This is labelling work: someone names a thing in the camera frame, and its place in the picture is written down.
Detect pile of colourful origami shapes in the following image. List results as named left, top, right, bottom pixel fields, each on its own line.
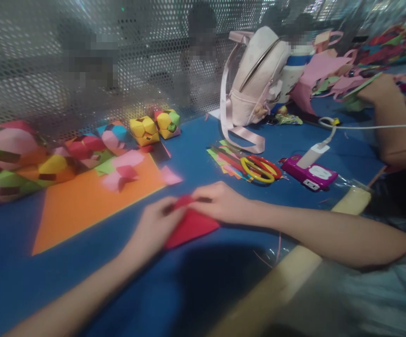
left=0, top=119, right=79, bottom=212

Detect person's right fingers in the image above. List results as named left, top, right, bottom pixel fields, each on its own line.
left=191, top=182, right=223, bottom=205

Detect pile of pink paper scraps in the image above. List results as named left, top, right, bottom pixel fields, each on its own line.
left=289, top=30, right=363, bottom=117

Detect yellow handled scissors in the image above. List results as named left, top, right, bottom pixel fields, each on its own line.
left=223, top=151, right=276, bottom=184

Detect yellow origami cube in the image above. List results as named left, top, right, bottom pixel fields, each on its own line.
left=129, top=117, right=160, bottom=147

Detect green paper sheet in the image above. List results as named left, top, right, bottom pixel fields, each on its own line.
left=341, top=72, right=383, bottom=106

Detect white and blue bottle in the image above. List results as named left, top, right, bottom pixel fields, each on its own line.
left=276, top=49, right=317, bottom=107

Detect pink folded paper piece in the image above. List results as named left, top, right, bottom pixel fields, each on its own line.
left=103, top=165, right=141, bottom=194

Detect person's right hand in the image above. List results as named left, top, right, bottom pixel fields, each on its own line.
left=191, top=181, right=260, bottom=226

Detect pile of coloured paper strips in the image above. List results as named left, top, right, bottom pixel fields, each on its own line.
left=206, top=139, right=257, bottom=182

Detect heap of colourful paper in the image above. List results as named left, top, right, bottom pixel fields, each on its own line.
left=356, top=13, right=406, bottom=68

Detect white cable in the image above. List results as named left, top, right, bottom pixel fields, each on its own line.
left=317, top=117, right=406, bottom=145

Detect small pink paper square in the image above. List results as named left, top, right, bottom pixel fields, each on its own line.
left=159, top=165, right=184, bottom=186

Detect blue and pink origami cube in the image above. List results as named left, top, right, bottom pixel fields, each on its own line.
left=96, top=123, right=132, bottom=155

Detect person's left fingers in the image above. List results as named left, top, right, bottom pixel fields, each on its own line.
left=159, top=196, right=186, bottom=222

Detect perforated metal screen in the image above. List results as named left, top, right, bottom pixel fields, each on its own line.
left=0, top=0, right=369, bottom=145

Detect red paper sheet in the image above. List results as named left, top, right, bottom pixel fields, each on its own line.
left=162, top=195, right=221, bottom=250

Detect cream wooden bar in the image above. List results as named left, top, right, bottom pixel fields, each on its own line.
left=208, top=186, right=373, bottom=337

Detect crumpled colourful paper scrap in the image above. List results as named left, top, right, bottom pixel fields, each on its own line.
left=275, top=104, right=304, bottom=126

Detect person's body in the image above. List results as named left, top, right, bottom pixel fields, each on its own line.
left=290, top=245, right=406, bottom=337

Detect multicoloured origami cube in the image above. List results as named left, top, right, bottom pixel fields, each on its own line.
left=153, top=108, right=182, bottom=140

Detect magenta power strip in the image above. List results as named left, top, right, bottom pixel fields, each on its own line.
left=281, top=154, right=339, bottom=193

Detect white charger plug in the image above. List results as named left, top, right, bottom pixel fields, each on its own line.
left=297, top=140, right=332, bottom=170

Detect red handled scissors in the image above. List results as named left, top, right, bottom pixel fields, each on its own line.
left=220, top=144, right=282, bottom=178

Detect pink and green paper pieces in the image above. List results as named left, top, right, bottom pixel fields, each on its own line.
left=94, top=149, right=147, bottom=177

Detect person's left hand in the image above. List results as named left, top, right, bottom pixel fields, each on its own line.
left=135, top=195, right=186, bottom=256

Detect orange paper sheet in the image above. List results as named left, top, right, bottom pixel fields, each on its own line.
left=31, top=150, right=169, bottom=256

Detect pink backpack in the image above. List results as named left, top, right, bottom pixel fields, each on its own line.
left=219, top=26, right=292, bottom=155

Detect red origami cube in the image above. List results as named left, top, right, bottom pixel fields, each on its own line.
left=65, top=135, right=106, bottom=163

